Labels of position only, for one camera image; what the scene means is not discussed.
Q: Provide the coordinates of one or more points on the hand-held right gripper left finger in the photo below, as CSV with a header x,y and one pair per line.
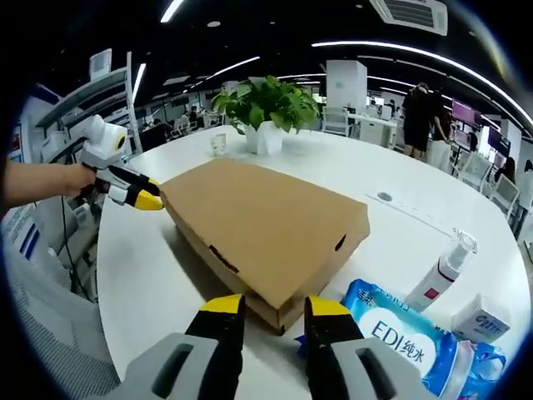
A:
x,y
216,354

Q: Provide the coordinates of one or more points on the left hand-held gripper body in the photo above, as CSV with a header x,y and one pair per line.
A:
x,y
104,143

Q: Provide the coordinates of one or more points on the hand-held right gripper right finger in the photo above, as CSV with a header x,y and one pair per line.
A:
x,y
333,354

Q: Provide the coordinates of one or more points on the blue wet wipes pack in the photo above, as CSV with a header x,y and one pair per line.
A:
x,y
395,337

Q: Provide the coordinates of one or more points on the brown cardboard shoe box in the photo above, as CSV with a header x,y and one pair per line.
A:
x,y
266,225

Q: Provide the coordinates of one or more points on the white pump bottle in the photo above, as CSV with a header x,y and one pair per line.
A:
x,y
437,275

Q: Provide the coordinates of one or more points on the blue soft tissue pack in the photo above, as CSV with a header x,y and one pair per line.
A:
x,y
479,371

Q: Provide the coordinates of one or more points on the person's left hand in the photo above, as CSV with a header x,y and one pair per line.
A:
x,y
79,181

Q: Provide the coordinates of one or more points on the grey metal shelf rack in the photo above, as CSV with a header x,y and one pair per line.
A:
x,y
87,89

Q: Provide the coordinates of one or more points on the small white carton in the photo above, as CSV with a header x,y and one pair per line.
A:
x,y
479,318

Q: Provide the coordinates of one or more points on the potted green plant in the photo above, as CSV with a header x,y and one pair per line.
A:
x,y
266,104

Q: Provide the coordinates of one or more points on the grey mesh office chair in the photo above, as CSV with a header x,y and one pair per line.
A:
x,y
50,329

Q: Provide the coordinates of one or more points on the table power outlet strip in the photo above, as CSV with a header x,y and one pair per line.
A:
x,y
416,212

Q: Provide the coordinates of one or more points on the white office chair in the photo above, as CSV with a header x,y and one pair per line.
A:
x,y
472,173
336,121
504,196

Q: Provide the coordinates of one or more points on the purple display screen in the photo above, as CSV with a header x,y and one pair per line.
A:
x,y
467,114

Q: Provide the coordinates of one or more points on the long ceiling light strip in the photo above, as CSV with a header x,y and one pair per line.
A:
x,y
416,52

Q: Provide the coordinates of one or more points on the ceiling air conditioner vent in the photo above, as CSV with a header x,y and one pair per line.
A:
x,y
410,14

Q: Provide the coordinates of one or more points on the dark wall television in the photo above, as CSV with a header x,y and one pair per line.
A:
x,y
498,141

